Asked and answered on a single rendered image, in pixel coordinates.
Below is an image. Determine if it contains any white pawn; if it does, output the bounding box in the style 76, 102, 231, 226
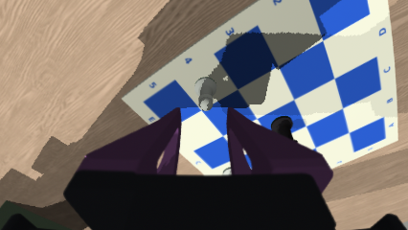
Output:
194, 78, 216, 111

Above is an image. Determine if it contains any black chess piece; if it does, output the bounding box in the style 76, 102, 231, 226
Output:
271, 116, 299, 143

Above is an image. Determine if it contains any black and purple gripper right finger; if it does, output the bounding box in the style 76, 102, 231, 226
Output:
226, 107, 333, 194

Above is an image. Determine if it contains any blue and white chessboard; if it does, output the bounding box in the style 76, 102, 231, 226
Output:
122, 0, 398, 174

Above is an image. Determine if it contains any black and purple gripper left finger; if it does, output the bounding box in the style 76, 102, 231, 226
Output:
76, 107, 182, 174

